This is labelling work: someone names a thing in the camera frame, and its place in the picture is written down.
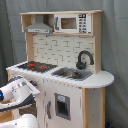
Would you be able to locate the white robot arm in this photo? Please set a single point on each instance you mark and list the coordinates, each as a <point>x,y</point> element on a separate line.
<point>18,93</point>

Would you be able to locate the wooden toy kitchen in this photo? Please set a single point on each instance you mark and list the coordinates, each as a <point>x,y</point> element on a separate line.
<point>87,97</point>

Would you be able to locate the metal toy sink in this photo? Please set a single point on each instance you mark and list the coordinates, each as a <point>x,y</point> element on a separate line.
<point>73,74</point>

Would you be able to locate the black toy faucet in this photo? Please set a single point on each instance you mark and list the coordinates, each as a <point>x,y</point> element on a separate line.
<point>81,64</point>

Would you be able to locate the black toy stovetop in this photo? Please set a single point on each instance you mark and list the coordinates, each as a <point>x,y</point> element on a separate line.
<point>37,66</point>

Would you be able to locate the right stove knob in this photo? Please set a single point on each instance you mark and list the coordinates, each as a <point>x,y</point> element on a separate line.
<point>34,83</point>

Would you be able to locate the grey toy dishwasher panel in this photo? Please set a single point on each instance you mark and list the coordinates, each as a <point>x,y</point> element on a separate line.
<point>62,106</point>

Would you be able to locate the toy microwave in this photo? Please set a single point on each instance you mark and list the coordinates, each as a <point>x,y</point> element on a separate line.
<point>73,23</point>

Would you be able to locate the grey range hood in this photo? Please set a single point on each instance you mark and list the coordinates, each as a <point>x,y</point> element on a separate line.
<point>41,24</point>

